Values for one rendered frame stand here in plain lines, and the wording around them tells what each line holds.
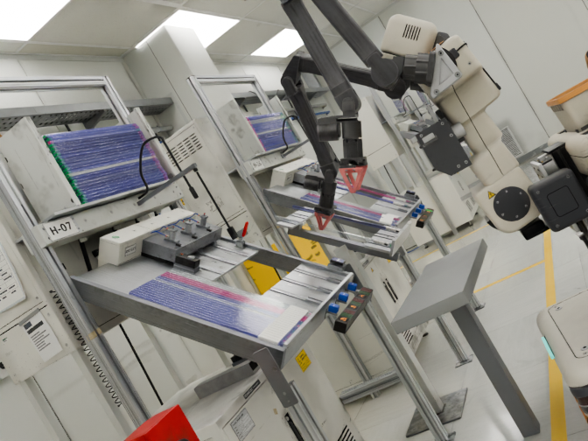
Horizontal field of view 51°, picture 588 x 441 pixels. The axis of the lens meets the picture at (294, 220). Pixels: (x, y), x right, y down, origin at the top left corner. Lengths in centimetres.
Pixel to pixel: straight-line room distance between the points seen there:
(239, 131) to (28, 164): 145
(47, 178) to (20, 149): 13
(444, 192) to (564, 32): 371
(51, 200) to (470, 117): 133
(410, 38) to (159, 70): 394
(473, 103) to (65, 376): 271
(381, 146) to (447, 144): 474
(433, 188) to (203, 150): 370
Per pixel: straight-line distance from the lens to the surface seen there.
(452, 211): 660
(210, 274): 212
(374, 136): 663
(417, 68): 177
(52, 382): 371
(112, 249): 211
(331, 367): 336
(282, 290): 207
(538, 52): 951
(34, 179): 214
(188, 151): 335
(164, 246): 215
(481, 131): 195
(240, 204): 326
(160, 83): 566
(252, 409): 204
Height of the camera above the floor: 102
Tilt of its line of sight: level
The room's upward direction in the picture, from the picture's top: 30 degrees counter-clockwise
